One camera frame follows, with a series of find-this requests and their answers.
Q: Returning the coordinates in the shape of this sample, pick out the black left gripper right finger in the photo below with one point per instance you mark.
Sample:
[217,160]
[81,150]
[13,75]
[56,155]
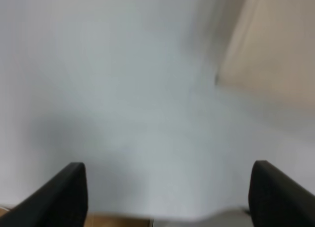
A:
[275,200]

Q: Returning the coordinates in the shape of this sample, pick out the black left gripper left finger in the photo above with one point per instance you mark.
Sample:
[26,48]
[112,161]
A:
[61,202]

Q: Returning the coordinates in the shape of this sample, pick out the white linen bag green handles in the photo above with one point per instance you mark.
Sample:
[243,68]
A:
[271,56]

